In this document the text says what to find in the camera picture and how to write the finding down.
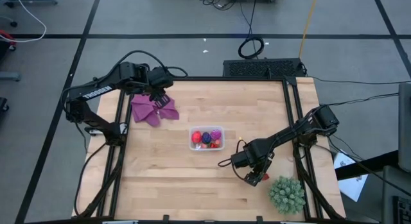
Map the purple cloth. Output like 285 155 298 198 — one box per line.
130 94 180 128

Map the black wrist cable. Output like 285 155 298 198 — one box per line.
217 139 247 182
96 49 189 87

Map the grey desk unit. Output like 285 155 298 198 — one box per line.
381 165 411 224

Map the green artificial succulent plant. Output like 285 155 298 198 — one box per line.
268 175 306 215

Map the thin black floor cable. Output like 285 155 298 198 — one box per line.
306 74 411 85
324 92 399 107

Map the coiled black floor cable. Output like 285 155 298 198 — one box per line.
237 37 265 60

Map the black perforated computer case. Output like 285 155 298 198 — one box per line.
222 58 306 79

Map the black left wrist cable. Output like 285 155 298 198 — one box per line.
96 49 189 87

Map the black aluminium table frame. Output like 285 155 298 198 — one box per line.
78 74 346 221

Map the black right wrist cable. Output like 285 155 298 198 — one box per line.
217 139 247 182

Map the grey table foot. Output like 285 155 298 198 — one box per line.
3 0 58 8
0 72 22 83

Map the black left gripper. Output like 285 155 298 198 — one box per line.
149 85 173 110

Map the white paper sheet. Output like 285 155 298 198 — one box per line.
333 149 370 202

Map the straight black floor cable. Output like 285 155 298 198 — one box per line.
239 0 259 39

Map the black desk edge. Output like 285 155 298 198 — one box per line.
335 150 399 182

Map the grey cabinet side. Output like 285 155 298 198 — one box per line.
398 82 411 173

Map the clear plastic tupperware container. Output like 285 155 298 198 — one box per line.
188 125 225 151

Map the white floor cable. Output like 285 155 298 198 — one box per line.
0 0 48 44

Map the black cable tangle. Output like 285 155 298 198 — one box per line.
196 0 240 12

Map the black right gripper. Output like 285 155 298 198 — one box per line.
230 139 275 187

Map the black arm base cable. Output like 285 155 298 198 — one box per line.
73 142 110 218

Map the yellow hanging cable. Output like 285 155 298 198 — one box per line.
297 0 319 60

